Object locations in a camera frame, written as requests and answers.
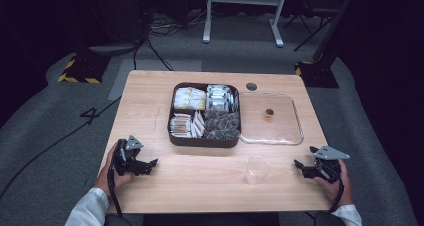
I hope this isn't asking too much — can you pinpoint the person's left hand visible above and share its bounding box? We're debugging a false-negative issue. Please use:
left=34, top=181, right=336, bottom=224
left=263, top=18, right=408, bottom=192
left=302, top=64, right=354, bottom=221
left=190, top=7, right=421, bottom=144
left=93, top=142, right=136, bottom=198

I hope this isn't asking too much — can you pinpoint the yellow black striped stand base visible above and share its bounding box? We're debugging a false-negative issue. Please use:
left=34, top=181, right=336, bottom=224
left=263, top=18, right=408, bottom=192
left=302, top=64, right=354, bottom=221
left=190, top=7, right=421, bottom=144
left=57, top=53, right=112, bottom=85
left=294, top=60, right=340, bottom=89

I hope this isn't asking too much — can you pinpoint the right hand-held gripper black cable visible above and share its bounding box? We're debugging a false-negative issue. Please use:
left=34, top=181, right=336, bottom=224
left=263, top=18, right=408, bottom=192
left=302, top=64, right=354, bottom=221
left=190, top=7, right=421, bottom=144
left=327, top=178, right=345, bottom=214

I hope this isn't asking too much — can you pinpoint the clear plastic cup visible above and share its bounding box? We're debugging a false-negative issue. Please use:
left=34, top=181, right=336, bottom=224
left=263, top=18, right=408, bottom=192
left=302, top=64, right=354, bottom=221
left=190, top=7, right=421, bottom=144
left=244, top=155, right=271, bottom=186

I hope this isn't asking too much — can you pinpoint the row of brown striped sticks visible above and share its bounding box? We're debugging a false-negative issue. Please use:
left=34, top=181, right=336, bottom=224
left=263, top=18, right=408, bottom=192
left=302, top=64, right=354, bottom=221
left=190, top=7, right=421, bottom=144
left=168, top=112, right=194, bottom=139

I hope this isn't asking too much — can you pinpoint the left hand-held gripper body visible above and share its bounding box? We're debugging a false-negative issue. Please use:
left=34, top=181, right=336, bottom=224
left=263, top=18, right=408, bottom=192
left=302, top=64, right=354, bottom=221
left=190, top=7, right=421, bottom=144
left=112, top=134, right=145, bottom=177

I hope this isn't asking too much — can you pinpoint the dark brown compartment box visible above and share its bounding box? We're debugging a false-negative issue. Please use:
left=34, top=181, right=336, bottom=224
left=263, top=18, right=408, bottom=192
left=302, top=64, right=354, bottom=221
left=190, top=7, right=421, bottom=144
left=167, top=82, right=242, bottom=149

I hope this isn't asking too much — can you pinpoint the tangle of floor cables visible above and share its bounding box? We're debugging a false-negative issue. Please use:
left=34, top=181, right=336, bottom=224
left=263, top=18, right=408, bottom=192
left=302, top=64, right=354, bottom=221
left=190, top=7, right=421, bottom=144
left=132, top=9, right=214, bottom=72

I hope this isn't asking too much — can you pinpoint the pile of silver packets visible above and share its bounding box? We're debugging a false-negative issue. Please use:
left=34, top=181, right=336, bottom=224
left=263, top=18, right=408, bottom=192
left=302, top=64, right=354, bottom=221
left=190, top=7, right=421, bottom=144
left=205, top=84, right=240, bottom=113

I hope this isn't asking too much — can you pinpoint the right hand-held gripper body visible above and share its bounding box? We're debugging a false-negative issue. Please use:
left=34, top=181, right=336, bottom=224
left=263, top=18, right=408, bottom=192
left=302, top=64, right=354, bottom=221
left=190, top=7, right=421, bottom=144
left=308, top=144, right=351, bottom=184

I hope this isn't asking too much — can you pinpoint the hand-held gripper black cable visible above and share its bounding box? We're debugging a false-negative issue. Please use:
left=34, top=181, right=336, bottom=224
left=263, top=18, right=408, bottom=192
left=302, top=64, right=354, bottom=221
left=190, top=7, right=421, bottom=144
left=106, top=165, right=125, bottom=219
left=327, top=178, right=345, bottom=214

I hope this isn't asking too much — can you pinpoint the person's right hand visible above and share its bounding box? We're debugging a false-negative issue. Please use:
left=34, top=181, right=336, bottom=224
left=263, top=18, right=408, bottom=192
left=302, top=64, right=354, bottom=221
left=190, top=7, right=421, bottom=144
left=312, top=159, right=354, bottom=209

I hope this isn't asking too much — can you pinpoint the grey round stand base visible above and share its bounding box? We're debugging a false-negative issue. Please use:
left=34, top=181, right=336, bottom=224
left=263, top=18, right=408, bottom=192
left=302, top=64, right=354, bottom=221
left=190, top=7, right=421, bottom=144
left=87, top=41, right=143, bottom=58

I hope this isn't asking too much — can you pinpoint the black chair armrest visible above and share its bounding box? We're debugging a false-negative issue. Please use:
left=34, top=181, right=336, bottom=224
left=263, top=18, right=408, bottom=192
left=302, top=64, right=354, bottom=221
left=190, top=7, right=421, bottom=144
left=103, top=213, right=133, bottom=226
left=313, top=210, right=347, bottom=226

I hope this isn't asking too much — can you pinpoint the clear lid with brass knob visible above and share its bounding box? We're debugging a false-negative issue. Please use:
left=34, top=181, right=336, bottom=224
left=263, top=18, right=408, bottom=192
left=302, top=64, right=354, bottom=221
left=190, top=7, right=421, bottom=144
left=238, top=92, right=305, bottom=147

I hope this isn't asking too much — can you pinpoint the row of white sachets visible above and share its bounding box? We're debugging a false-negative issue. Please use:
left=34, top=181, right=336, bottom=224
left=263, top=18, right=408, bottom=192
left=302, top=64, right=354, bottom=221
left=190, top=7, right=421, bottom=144
left=190, top=110, right=207, bottom=139

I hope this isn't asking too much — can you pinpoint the black slanted stand pole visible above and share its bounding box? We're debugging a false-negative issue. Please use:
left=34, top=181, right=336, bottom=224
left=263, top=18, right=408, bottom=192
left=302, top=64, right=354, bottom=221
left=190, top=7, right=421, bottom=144
left=311, top=0, right=360, bottom=64

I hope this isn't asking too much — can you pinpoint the left hand-held gripper black cable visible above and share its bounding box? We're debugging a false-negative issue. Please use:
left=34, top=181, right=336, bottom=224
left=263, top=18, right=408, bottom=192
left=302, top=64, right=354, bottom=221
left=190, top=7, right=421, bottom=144
left=106, top=165, right=125, bottom=219

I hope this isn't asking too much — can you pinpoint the long black floor cable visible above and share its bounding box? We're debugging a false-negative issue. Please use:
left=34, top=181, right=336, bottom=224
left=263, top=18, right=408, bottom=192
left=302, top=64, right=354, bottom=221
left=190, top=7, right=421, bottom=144
left=0, top=96, right=122, bottom=201

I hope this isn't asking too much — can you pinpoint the pile of dark tea bags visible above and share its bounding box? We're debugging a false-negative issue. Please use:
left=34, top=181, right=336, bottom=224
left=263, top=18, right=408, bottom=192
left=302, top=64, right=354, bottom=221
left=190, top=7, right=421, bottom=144
left=203, top=108, right=241, bottom=141

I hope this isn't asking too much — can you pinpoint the black tripod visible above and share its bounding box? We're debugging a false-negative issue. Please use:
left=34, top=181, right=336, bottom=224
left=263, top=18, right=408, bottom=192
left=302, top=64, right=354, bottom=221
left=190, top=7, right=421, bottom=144
left=283, top=5, right=336, bottom=53

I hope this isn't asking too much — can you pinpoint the pile of yellow white packets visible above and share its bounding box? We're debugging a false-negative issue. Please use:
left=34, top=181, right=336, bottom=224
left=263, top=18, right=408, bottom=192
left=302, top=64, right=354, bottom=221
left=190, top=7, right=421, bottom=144
left=172, top=86, right=207, bottom=111

